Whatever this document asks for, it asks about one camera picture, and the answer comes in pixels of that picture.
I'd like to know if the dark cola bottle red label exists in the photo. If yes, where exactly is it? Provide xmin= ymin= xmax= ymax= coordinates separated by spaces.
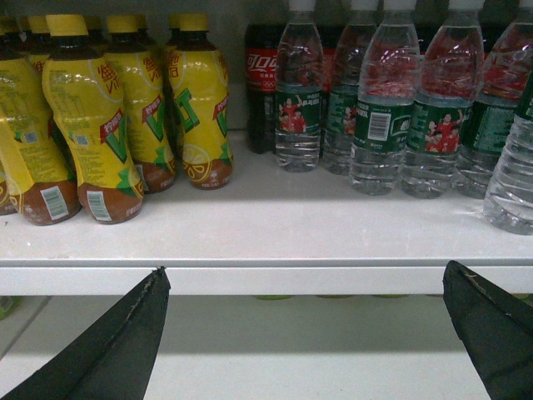
xmin=244 ymin=23 xmax=283 ymax=154

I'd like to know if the clear water bottle green label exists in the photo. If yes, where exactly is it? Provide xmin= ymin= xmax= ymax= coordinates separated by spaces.
xmin=350 ymin=1 xmax=421 ymax=195
xmin=452 ymin=1 xmax=532 ymax=199
xmin=322 ymin=1 xmax=378 ymax=175
xmin=483 ymin=77 xmax=532 ymax=235
xmin=399 ymin=1 xmax=484 ymax=199
xmin=275 ymin=1 xmax=323 ymax=173

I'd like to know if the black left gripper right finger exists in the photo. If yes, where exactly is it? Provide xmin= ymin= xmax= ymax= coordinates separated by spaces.
xmin=443 ymin=260 xmax=532 ymax=399

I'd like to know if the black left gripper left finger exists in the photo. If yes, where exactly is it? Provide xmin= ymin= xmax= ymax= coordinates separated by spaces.
xmin=3 ymin=267 xmax=171 ymax=399

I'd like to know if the yellow lemon tea bottle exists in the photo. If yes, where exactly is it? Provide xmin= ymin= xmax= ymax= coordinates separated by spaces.
xmin=42 ymin=14 xmax=144 ymax=224
xmin=167 ymin=13 xmax=233 ymax=190
xmin=105 ymin=14 xmax=176 ymax=193
xmin=1 ymin=18 xmax=81 ymax=226

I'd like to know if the white metal shelf board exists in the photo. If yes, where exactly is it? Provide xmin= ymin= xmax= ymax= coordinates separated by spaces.
xmin=1 ymin=132 xmax=532 ymax=295

